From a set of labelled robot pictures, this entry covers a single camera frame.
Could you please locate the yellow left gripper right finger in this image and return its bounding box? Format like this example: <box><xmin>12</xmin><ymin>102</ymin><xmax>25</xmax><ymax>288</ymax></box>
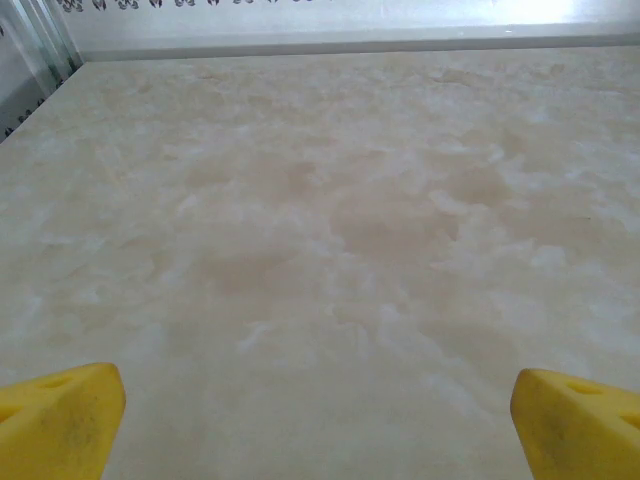
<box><xmin>509</xmin><ymin>368</ymin><xmax>640</xmax><ymax>480</ymax></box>

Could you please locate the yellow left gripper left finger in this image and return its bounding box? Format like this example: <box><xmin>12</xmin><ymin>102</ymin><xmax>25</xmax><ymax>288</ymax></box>
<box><xmin>0</xmin><ymin>362</ymin><xmax>127</xmax><ymax>480</ymax></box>

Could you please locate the aluminium frame post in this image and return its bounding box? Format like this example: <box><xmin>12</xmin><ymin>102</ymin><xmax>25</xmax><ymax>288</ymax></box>
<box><xmin>12</xmin><ymin>0</ymin><xmax>84</xmax><ymax>84</ymax></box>

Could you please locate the thin aluminium table rail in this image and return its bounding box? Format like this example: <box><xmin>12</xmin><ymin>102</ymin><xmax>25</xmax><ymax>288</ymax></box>
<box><xmin>74</xmin><ymin>22</ymin><xmax>640</xmax><ymax>62</ymax></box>

